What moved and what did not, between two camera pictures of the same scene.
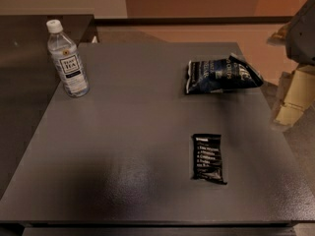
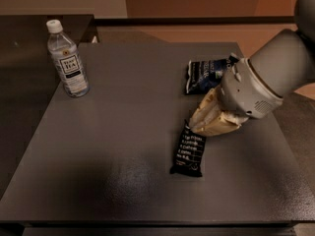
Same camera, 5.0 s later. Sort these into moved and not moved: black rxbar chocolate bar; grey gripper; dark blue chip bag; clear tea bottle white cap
Moved: grey gripper; black rxbar chocolate bar
Not moved: dark blue chip bag; clear tea bottle white cap
